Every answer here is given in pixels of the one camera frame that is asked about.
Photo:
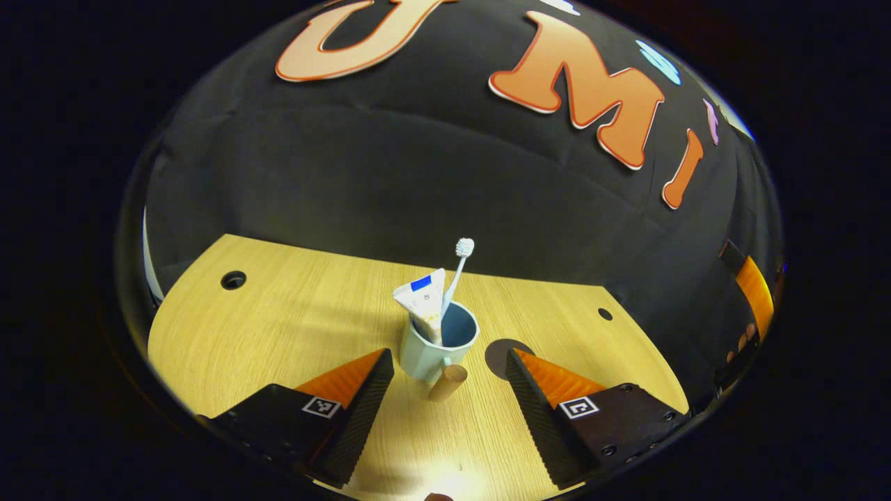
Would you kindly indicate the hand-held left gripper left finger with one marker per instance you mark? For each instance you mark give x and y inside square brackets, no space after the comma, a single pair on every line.
[362,410]

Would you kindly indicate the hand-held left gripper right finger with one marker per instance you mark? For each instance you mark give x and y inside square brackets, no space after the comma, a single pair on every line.
[536,410]

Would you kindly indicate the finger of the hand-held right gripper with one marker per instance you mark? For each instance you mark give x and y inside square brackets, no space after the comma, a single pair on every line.
[755,292]

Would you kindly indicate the dark round coaster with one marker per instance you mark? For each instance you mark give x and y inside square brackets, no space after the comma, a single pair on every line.
[498,355]

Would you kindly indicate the white toothpaste tube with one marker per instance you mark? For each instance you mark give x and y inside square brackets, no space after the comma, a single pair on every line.
[426,299]

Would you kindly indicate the white toothbrush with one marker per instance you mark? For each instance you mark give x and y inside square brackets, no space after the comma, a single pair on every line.
[456,275]

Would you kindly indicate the wooden desktop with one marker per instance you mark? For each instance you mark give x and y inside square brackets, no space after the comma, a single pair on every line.
[278,327]

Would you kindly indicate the black backdrop cloth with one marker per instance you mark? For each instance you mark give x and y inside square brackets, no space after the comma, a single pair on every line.
[418,167]

